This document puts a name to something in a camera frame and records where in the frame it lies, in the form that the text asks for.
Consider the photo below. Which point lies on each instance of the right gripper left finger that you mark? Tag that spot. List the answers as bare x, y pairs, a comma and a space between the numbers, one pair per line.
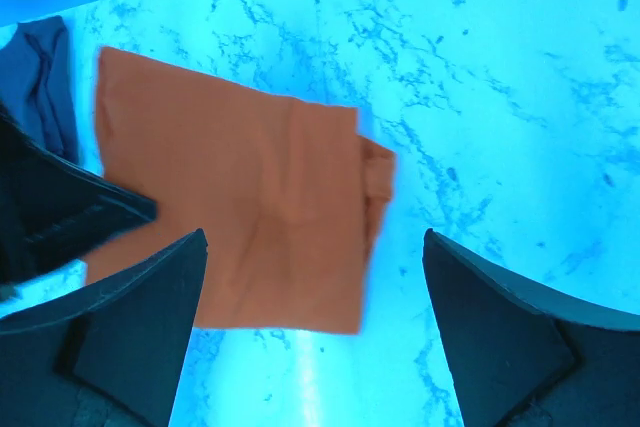
110, 353

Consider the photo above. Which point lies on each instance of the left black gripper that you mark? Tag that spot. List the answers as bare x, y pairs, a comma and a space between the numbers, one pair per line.
53, 211

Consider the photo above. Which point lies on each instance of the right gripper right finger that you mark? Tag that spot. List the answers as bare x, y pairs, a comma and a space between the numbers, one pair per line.
521, 353

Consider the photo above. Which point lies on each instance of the orange t-shirt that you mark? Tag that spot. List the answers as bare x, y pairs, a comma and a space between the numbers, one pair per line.
290, 196

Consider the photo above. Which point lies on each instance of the folded blue t-shirt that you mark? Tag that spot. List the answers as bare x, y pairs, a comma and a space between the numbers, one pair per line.
36, 85

